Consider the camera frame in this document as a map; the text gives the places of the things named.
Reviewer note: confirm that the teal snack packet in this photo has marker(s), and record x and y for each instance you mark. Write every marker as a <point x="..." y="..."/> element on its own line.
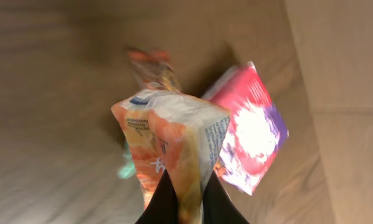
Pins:
<point x="127" y="170"/>

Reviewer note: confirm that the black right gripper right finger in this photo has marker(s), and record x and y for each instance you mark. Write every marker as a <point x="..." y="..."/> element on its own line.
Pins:
<point x="217" y="205"/>

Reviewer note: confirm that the small orange box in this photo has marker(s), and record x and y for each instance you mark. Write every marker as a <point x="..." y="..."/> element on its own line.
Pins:
<point x="181" y="135"/>

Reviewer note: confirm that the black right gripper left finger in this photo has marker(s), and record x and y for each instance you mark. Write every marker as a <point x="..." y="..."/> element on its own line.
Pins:
<point x="163" y="207"/>

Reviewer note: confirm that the purple pink liner pack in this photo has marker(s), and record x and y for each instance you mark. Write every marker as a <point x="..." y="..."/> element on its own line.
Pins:
<point x="256" y="130"/>

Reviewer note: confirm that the orange brown snack bar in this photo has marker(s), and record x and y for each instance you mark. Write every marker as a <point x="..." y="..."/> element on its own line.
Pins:
<point x="153" y="70"/>

